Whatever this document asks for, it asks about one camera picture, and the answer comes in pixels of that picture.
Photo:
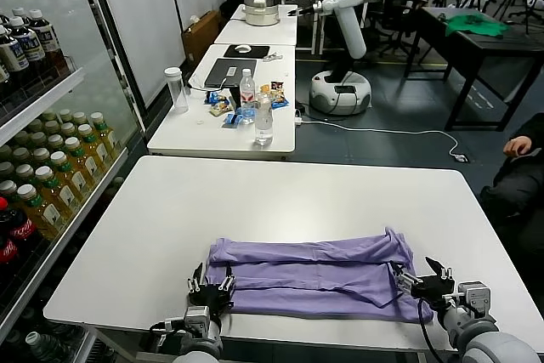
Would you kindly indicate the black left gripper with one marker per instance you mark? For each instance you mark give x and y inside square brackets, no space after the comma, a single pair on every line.
[210,301]

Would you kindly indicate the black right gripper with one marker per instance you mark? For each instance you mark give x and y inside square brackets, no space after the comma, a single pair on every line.
[435,290]

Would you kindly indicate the purple t-shirt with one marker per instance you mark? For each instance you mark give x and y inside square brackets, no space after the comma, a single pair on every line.
[314,282]

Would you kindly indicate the person in black clothes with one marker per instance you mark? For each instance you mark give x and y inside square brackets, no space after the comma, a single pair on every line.
[518,193]

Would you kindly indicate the bystander bare hand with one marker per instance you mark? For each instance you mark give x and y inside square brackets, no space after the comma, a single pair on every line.
[518,146]

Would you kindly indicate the white floor adapter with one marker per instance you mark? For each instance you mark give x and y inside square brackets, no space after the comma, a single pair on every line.
[460,158]

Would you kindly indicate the white rectangular table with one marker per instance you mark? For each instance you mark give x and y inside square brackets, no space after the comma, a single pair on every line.
[187,133]
[287,16]
[255,33]

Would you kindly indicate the clear unlabelled water bottle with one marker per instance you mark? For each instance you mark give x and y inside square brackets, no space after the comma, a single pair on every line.
[263,120]

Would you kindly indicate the cream snack pack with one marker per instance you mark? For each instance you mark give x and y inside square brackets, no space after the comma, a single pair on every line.
[220,109]

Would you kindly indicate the yellow tea bottle white cap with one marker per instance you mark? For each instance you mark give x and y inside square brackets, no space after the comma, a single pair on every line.
[79,118]
[91,148]
[51,126]
[24,171]
[40,214]
[102,133]
[55,143]
[67,130]
[5,167]
[7,188]
[65,115]
[68,180]
[41,155]
[37,139]
[21,154]
[55,197]
[81,163]

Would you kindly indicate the clear bottle green label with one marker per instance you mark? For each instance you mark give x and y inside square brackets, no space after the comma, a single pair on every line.
[42,348]

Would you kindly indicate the white power strip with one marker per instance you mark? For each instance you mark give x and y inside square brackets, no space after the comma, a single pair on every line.
[298,117]

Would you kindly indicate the small black box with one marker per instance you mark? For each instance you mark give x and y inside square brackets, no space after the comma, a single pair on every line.
[234,97]

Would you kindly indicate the blue white snack pack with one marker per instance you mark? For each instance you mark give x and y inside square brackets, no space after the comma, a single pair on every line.
[279,101]

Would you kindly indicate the water bottle red label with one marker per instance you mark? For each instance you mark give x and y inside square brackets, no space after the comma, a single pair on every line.
[247,91]

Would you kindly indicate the clear tumbler white lid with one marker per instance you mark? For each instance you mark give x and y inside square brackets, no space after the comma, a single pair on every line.
[176,91]

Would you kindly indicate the cola bottle red label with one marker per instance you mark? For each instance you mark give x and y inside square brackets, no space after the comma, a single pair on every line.
[21,227]
[6,250]

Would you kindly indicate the yellow snack pack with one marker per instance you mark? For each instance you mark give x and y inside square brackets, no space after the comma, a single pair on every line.
[264,89]

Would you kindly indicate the black laptop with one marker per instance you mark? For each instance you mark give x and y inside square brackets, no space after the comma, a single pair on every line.
[231,72]

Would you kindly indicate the black table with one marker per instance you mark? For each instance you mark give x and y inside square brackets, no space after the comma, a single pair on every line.
[480,52]

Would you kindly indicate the small grey clip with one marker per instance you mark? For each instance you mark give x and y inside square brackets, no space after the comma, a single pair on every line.
[272,56]

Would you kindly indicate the white computer mouse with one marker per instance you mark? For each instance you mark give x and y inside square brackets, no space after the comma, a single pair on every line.
[243,48]

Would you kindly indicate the black mouse pad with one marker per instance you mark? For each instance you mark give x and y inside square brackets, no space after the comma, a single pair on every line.
[259,50]

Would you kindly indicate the brown cardboard box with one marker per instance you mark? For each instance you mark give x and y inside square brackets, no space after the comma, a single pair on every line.
[200,38]

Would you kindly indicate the glass door drinks cabinet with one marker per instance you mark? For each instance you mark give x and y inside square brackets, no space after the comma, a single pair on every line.
[38,97]

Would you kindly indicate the green cloth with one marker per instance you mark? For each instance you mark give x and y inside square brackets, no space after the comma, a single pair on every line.
[472,25]

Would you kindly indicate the white humanoid robot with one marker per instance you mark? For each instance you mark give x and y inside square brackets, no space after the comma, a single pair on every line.
[350,27]

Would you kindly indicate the metal steamer pot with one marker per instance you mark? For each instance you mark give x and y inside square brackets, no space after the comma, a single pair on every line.
[261,10]

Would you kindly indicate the dark tea bottle white cap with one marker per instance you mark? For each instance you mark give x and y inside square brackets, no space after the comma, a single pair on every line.
[18,12]
[44,35]
[10,57]
[27,46]

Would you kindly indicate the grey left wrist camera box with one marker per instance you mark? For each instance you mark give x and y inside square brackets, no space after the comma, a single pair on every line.
[196,317]

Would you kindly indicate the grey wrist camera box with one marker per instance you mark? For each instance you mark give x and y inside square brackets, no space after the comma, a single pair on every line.
[196,317]
[474,295]

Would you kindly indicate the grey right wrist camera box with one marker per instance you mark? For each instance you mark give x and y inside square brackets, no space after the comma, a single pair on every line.
[474,295]

